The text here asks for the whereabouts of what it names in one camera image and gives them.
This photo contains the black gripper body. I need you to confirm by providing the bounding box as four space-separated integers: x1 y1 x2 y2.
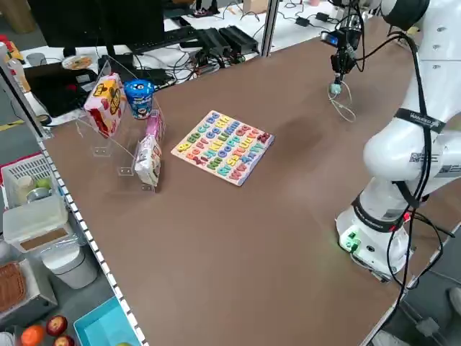
331 43 359 75

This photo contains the white charger cable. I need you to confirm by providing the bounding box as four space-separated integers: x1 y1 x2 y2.
327 81 357 124

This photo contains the black power supply unit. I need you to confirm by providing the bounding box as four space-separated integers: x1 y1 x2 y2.
218 25 260 53
196 28 232 56

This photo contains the colourful alphabet puzzle board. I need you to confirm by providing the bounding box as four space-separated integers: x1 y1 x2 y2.
170 110 275 187

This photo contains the black keyboard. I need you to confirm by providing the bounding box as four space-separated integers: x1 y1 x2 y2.
125 27 202 52

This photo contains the pink snack packet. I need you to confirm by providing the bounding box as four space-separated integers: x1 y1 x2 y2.
146 110 168 142

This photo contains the blue snack cup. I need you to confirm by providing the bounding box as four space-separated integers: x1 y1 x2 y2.
123 79 156 120

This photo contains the white snack packet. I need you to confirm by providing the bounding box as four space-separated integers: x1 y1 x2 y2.
133 133 164 187

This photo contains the pink and yellow snack box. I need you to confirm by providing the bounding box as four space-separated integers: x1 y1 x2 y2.
83 73 128 139

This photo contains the clear acrylic display shelf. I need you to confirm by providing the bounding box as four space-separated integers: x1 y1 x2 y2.
74 59 167 195

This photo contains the black monitor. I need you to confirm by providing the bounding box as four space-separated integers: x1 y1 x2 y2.
27 0 165 48

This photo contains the plate with food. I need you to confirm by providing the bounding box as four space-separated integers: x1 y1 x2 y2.
61 54 94 71

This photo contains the white round bin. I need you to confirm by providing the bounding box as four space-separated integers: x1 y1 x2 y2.
40 244 99 290

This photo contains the white plastic basket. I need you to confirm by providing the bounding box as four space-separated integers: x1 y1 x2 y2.
0 151 66 210

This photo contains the white lidded container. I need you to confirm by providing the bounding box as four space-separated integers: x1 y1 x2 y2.
2 196 71 254

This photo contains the blue plastic bin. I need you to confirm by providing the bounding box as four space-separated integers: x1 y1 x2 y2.
73 297 142 346

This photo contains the brown wicker basket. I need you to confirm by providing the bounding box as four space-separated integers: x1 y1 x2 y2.
0 262 28 313

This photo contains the orange fruit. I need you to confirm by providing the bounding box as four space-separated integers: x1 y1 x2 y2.
20 324 48 346

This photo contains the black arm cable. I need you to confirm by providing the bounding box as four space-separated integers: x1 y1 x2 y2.
387 30 455 291

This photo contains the aluminium frame post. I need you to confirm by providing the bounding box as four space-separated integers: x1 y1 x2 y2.
261 0 280 58

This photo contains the aluminium table edge rail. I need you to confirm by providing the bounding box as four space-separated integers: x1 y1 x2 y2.
0 41 151 346

